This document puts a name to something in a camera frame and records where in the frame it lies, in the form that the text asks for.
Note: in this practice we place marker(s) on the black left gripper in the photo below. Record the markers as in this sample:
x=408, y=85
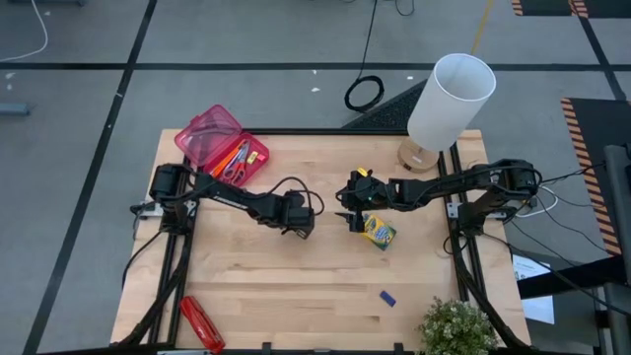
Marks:
x=293, y=212

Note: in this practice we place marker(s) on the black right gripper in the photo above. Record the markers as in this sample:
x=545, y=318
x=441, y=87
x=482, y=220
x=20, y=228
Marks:
x=367, y=192

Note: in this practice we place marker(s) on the yellow green crayon box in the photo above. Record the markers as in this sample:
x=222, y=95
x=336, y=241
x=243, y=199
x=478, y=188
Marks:
x=379, y=232

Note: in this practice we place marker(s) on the small yellow eraser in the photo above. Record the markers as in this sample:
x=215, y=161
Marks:
x=252, y=158

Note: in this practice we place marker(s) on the blue eraser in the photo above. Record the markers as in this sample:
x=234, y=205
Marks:
x=387, y=298

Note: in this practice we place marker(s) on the pink plastic pencil case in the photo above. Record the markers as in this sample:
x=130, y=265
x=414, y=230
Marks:
x=202, y=130

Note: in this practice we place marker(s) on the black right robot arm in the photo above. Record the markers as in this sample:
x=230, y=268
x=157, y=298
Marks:
x=443, y=185

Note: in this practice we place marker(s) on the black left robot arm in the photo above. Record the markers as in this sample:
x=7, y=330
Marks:
x=231, y=199

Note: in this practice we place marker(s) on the black ribbed floor mat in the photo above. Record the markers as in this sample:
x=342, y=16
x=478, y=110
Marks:
x=389, y=116

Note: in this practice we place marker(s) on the red stapler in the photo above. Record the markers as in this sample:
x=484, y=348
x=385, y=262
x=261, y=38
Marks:
x=202, y=324

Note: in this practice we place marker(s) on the white shade table lamp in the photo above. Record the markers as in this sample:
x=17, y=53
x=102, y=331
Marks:
x=451, y=103

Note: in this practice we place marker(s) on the small potted green plant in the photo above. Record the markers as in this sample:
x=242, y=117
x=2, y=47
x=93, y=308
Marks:
x=456, y=328

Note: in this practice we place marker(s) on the white paper sheet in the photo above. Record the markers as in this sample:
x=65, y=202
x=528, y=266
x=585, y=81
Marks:
x=539, y=308

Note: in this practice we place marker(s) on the black metal beam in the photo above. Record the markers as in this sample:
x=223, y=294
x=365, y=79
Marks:
x=567, y=278

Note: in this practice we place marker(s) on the black hazard striped floor mat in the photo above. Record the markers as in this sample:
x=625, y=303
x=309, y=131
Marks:
x=547, y=6
x=601, y=123

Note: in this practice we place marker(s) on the grey floor bar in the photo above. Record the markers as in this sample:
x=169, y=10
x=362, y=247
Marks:
x=12, y=108

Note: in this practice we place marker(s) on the grey metal post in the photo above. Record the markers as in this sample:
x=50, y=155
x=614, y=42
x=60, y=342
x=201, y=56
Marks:
x=616, y=222

